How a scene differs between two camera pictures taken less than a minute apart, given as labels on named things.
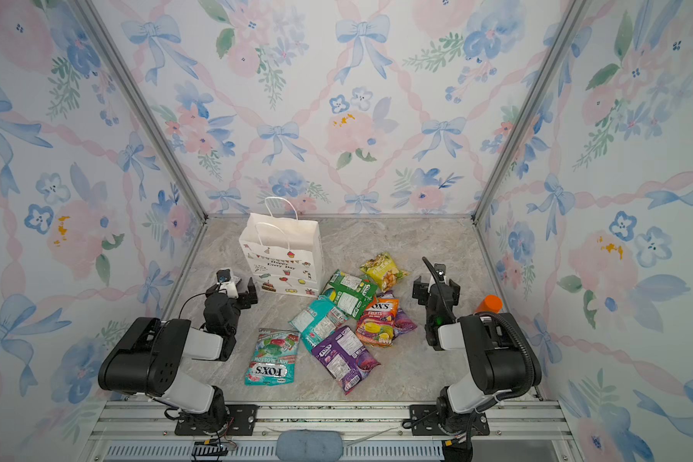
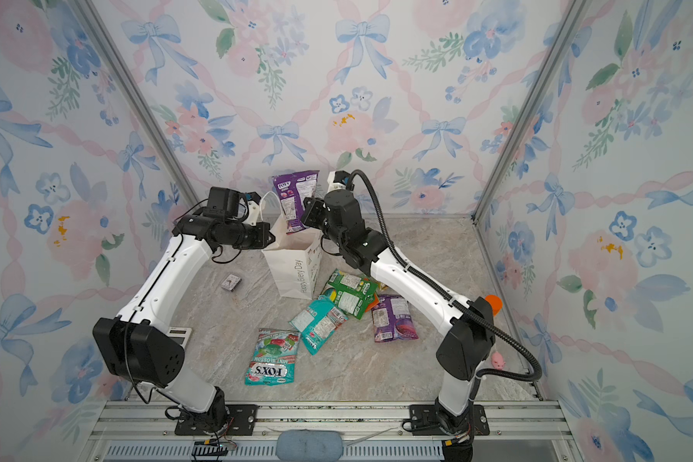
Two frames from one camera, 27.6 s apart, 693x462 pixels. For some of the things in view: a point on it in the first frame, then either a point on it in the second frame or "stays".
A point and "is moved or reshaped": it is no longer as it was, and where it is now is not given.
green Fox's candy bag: x=355 y=295 stays
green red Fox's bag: x=273 y=360 stays
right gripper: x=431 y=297 -> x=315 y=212
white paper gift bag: x=285 y=254 is moved or reshaped
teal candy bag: x=316 y=321 stays
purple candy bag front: x=346 y=359 -> x=294 y=189
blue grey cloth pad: x=309 y=446 stays
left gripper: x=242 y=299 -> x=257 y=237
